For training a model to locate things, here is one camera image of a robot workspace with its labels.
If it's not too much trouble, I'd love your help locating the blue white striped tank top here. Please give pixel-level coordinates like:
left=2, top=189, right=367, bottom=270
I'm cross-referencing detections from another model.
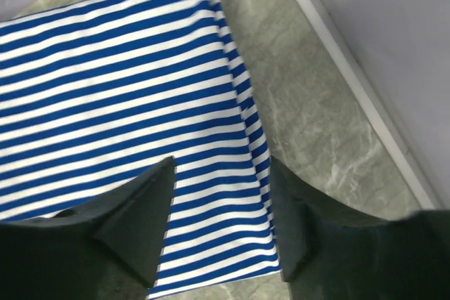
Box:
left=1, top=0, right=280, bottom=299

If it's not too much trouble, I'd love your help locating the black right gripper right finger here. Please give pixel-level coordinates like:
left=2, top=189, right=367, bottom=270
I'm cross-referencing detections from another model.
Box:
left=270, top=159, right=449, bottom=299

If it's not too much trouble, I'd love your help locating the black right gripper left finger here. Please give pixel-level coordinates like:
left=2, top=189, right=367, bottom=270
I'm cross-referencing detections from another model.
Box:
left=1, top=157, right=176, bottom=299

